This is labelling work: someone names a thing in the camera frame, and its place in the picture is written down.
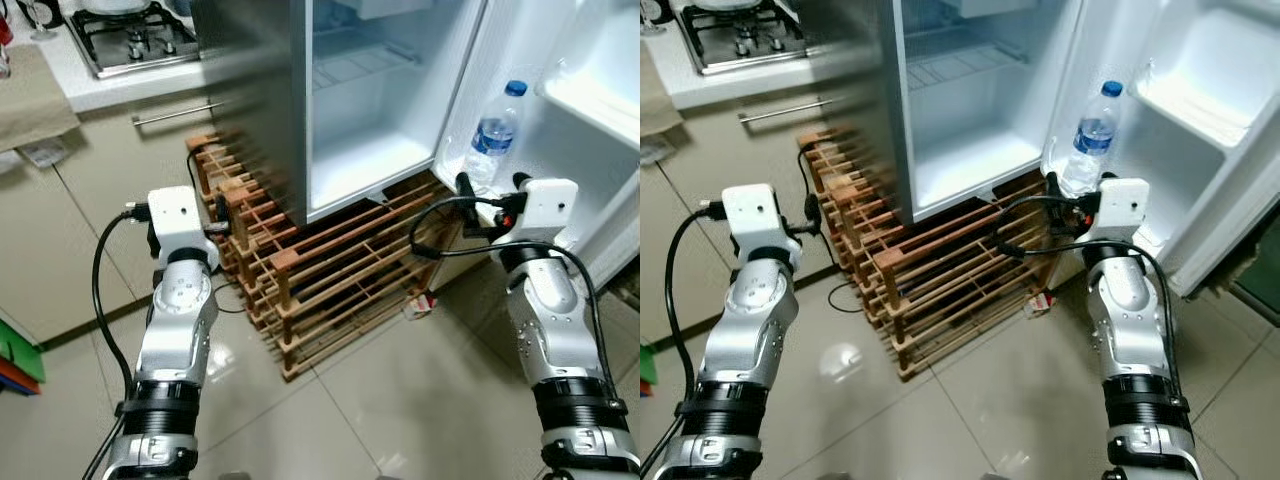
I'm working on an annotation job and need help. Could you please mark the clear water bottle blue cap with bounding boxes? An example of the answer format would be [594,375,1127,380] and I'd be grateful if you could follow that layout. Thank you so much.
[1060,80,1125,197]
[464,80,529,197]

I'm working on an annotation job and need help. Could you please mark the clear fridge shelf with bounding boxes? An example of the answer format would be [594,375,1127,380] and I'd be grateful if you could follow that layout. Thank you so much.
[905,44,1013,93]
[312,40,423,97]

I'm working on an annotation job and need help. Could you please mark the wooden wine rack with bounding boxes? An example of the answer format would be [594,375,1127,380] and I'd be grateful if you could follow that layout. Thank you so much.
[185,130,467,383]
[798,125,1077,383]

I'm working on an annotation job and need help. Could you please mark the white door shelf bin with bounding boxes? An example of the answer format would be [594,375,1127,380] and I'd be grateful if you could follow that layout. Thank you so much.
[538,5,641,147]
[1135,8,1280,152]

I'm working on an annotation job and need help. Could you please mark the small beige towel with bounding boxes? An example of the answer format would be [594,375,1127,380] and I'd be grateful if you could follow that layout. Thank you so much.
[640,50,674,140]
[0,44,82,153]

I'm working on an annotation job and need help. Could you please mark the green tinted glass door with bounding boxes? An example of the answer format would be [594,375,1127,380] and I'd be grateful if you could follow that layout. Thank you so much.
[1230,232,1280,329]

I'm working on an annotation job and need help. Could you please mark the steel gas stove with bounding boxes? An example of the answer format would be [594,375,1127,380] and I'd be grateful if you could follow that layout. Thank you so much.
[64,0,202,80]
[672,0,810,77]

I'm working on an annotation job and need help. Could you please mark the clear wine glass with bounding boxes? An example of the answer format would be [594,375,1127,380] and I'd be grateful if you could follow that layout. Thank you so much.
[17,0,62,42]
[640,0,677,37]

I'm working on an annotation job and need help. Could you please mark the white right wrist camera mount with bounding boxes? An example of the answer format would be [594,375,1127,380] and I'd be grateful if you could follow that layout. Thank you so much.
[1097,178,1152,248]
[518,179,580,248]

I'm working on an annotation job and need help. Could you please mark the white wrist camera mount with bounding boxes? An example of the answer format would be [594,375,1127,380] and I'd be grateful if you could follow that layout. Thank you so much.
[721,183,803,273]
[147,186,217,268]
[1097,178,1152,248]
[518,179,580,248]

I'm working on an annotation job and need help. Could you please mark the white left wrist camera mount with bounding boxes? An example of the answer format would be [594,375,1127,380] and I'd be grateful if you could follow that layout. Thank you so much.
[147,186,217,268]
[721,183,803,273]

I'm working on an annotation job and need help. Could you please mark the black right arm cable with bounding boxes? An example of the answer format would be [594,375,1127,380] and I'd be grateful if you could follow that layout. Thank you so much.
[408,195,619,401]
[990,195,1184,401]

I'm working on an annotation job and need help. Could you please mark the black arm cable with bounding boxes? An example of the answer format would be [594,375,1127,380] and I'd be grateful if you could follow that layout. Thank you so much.
[82,203,153,480]
[990,195,1184,401]
[408,195,619,401]
[640,200,737,480]

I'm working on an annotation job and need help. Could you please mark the thin black power cord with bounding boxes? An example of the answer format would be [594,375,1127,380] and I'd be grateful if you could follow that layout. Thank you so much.
[796,148,863,315]
[185,148,248,315]

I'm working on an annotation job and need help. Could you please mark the metal cabinet handle bar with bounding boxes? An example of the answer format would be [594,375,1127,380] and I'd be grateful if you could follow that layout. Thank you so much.
[132,99,227,127]
[738,97,837,124]

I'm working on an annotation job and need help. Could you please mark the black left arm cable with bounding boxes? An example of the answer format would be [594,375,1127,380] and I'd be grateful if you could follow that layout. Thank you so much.
[640,200,737,480]
[82,203,153,480]

